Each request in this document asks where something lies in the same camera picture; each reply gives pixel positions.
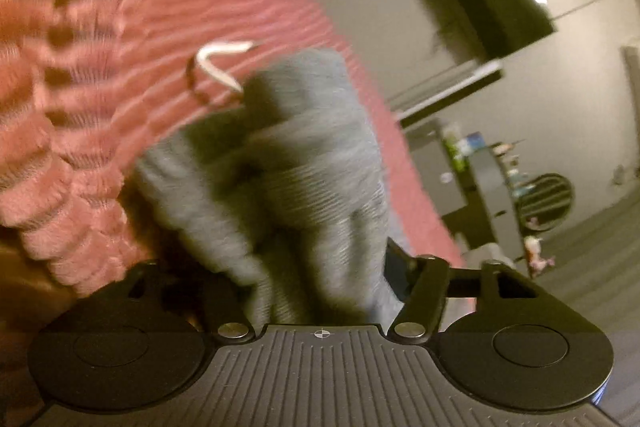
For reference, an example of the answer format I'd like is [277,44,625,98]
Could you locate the black shelf ledge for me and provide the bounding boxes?
[389,61,504,128]

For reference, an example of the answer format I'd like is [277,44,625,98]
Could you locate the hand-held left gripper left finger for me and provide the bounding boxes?
[127,259,256,341]

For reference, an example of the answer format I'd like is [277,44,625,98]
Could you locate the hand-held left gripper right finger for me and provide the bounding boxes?
[382,237,545,343]

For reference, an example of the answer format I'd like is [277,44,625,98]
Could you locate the green items on cabinet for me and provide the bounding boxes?
[442,131,467,168]

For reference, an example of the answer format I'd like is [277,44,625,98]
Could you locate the grey sweatpants with white drawstring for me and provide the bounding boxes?
[132,39,417,326]

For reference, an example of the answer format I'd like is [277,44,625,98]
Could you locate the small toy figure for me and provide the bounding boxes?
[523,236,557,279]

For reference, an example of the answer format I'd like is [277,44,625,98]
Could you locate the pink ribbed blanket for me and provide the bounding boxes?
[0,0,467,299]

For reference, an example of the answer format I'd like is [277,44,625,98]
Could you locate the round dark striped object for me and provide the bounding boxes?
[517,173,574,234]

